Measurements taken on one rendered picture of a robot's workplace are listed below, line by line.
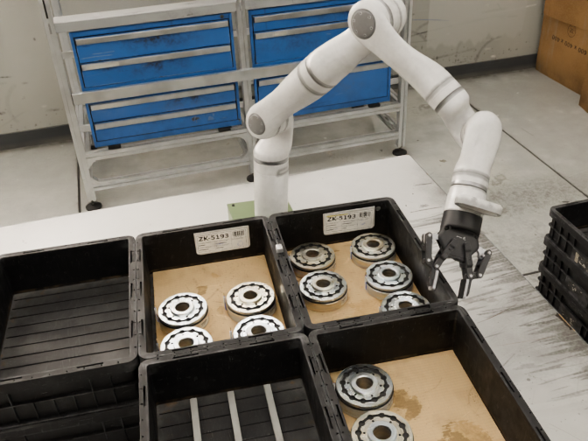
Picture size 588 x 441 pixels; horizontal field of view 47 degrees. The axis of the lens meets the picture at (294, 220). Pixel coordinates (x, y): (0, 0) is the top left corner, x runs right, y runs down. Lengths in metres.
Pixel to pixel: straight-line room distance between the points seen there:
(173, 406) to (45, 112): 3.13
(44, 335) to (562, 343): 1.11
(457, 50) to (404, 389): 3.66
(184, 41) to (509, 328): 2.12
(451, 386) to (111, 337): 0.68
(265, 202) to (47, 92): 2.57
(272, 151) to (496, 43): 3.31
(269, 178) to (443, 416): 0.80
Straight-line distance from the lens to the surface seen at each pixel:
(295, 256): 1.52
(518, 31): 4.92
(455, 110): 1.36
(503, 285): 1.73
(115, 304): 1.51
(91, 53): 3.19
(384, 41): 1.38
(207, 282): 1.52
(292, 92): 1.57
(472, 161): 1.32
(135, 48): 3.19
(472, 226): 1.29
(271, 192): 1.76
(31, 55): 4.11
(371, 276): 1.46
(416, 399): 1.26
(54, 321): 1.51
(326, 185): 2.09
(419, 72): 1.37
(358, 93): 3.52
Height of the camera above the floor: 1.76
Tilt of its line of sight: 34 degrees down
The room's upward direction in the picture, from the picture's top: 3 degrees counter-clockwise
